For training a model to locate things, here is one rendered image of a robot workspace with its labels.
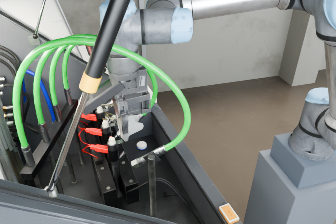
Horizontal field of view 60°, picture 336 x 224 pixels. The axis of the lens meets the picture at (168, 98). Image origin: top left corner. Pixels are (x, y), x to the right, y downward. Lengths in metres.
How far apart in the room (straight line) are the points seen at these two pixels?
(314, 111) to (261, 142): 1.58
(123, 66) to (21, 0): 0.44
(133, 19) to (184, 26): 0.11
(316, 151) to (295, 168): 0.09
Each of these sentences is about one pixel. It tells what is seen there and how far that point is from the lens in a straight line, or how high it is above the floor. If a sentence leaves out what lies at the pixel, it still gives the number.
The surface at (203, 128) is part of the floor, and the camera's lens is 2.64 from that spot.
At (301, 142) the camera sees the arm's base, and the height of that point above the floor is 0.95.
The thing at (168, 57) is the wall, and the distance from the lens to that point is 2.98.
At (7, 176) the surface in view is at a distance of 0.84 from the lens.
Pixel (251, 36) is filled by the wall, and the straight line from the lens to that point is 3.27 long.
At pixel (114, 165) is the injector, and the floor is 1.03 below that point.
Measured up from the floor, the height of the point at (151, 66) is 1.37.
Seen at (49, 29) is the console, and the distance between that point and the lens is 1.00.
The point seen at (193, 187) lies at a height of 0.90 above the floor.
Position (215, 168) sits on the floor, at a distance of 2.28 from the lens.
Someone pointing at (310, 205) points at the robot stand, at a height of 0.73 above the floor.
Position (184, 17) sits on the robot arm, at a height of 1.43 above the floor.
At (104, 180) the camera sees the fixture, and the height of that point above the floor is 0.98.
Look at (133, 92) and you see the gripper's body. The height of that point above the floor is 1.25.
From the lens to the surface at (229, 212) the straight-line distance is 0.82.
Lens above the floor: 1.61
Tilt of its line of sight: 32 degrees down
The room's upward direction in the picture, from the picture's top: straight up
